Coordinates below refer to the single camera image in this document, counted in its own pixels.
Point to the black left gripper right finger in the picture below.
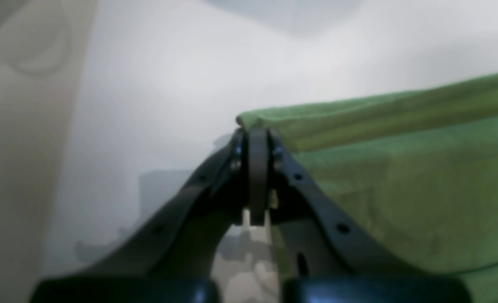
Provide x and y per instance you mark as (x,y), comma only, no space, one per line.
(332,258)

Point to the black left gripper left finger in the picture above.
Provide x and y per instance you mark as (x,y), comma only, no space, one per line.
(169,259)

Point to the green t-shirt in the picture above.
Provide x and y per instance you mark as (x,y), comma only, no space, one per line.
(418,170)

